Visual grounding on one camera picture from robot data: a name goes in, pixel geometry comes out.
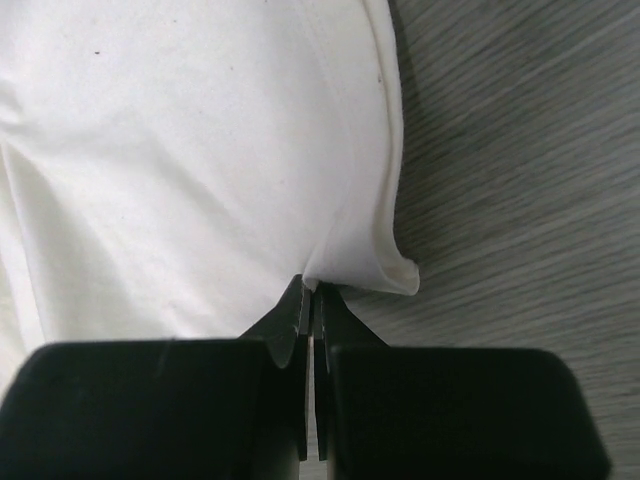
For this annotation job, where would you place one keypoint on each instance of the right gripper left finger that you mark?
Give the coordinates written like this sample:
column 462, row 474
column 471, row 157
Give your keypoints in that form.
column 165, row 409

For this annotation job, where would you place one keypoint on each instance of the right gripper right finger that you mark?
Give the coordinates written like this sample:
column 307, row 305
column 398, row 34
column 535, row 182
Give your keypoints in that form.
column 397, row 412

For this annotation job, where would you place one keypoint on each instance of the white t shirt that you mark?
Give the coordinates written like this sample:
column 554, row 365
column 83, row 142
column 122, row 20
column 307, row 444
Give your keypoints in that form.
column 168, row 167

